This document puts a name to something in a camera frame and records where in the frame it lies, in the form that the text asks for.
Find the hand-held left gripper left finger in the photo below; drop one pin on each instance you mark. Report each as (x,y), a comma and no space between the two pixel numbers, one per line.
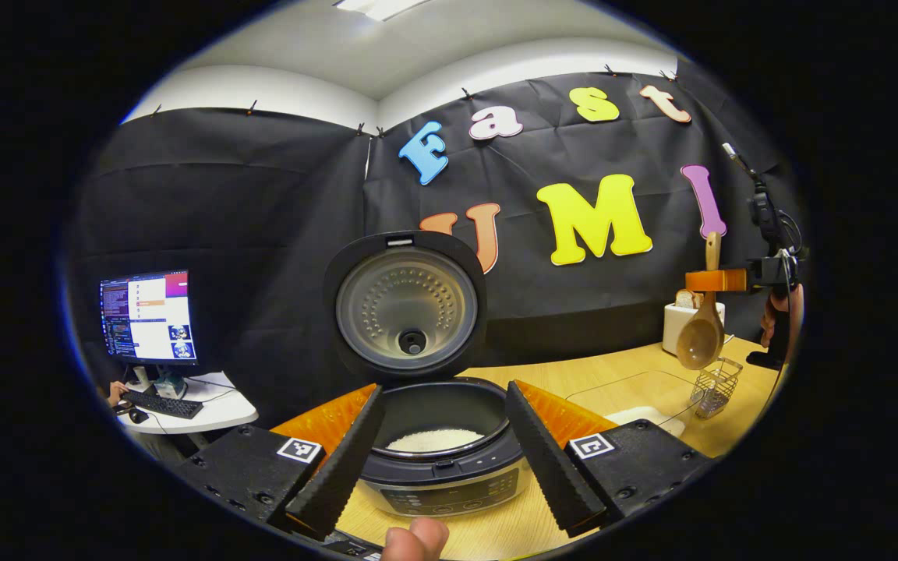
(340,467)

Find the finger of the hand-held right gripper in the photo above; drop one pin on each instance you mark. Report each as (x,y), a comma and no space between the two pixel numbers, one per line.
(718,280)

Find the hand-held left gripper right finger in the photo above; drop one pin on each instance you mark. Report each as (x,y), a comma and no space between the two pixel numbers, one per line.
(550,467)

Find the wooden spoon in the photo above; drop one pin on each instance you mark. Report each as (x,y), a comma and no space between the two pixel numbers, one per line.
(700,339)

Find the clear container of rice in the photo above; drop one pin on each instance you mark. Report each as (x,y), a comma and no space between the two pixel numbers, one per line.
(652,421)

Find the black and silver rice cooker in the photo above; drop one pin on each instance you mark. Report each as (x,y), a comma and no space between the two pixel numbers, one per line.
(406,312)

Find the toasted bread slice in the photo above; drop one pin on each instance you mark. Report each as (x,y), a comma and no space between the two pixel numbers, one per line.
(687,299)

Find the white toaster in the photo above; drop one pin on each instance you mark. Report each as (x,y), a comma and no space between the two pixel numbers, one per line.
(671,331)

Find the white side table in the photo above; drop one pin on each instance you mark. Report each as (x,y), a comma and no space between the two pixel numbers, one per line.
(223,409)

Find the black keyboard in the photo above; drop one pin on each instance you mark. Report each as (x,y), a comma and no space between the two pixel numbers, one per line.
(164,405)

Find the small teal box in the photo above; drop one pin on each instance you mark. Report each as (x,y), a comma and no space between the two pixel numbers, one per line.
(171,386)

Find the black computer mouse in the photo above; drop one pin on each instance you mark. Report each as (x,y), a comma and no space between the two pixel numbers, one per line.
(138,415)

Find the computer monitor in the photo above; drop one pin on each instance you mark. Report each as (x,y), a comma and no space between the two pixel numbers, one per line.
(149,315)

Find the black backdrop cloth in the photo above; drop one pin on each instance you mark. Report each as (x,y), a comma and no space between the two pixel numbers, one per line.
(262,234)

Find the ceiling light panel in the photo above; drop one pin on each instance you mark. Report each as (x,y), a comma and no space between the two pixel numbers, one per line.
(383,8)

